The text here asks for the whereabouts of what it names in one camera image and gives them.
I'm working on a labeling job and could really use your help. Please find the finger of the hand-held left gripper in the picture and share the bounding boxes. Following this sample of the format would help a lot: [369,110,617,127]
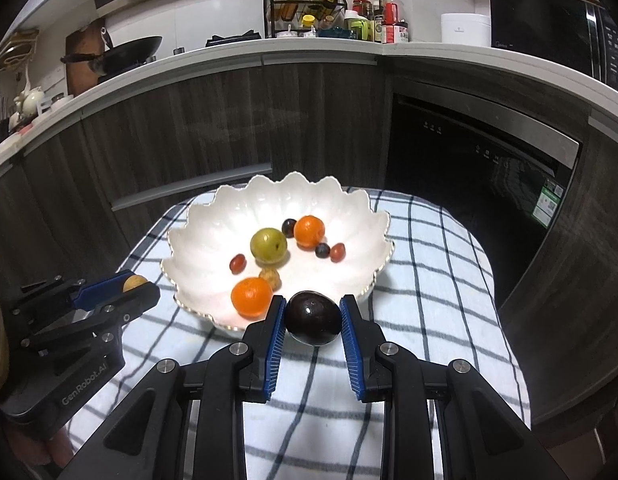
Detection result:
[12,270,136,332]
[20,283,161,354]

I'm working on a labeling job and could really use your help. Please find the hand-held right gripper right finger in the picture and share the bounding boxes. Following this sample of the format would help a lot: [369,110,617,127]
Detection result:
[339,294,570,480]

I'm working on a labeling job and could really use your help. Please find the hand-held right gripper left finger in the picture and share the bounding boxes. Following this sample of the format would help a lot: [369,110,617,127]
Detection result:
[59,294,288,480]

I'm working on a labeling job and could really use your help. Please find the orange tangerine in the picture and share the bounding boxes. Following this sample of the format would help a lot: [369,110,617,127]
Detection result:
[231,277,274,318]
[293,215,326,248]

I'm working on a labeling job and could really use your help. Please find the white scalloped bowl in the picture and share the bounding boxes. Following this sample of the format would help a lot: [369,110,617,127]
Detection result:
[160,172,396,338]

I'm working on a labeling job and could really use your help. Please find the person's left hand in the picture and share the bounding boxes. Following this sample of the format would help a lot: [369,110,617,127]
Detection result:
[23,426,77,467]

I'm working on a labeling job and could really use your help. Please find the blue checked cloth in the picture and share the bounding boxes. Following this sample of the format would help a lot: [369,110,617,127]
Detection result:
[64,187,532,480]

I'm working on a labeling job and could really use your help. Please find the dark wood kitchen cabinets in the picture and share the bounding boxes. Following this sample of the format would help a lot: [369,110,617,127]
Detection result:
[0,52,618,426]

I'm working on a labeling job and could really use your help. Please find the white teapot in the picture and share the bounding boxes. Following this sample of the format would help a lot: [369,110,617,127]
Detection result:
[16,87,46,116]

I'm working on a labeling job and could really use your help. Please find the black dishwasher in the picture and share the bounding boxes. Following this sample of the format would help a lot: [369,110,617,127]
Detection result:
[384,91,582,301]

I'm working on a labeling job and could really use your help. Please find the wooden cutting board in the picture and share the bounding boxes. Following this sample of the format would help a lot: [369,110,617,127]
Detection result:
[65,20,107,97]

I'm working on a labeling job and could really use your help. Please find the black wok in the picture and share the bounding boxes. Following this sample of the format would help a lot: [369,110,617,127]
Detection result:
[62,36,163,75]

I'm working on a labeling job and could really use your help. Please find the green label sticker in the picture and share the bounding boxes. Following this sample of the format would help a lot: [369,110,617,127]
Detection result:
[534,180,564,226]

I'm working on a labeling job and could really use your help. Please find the black stove grate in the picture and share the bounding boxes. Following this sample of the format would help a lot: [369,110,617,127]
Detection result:
[205,30,262,48]

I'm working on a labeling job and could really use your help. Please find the group of condiment bottles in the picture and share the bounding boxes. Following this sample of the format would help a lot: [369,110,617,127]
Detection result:
[266,0,410,43]

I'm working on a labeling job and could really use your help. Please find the white rice cooker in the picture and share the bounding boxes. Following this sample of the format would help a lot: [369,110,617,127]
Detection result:
[440,13,491,47]

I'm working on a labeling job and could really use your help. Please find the black microwave oven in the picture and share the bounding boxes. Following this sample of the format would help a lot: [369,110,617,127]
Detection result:
[489,0,618,98]

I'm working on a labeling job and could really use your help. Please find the gold wire rack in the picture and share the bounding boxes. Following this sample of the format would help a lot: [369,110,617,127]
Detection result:
[0,29,40,77]

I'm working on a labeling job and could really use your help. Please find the black wire spice rack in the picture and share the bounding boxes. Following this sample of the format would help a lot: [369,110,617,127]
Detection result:
[263,0,346,39]

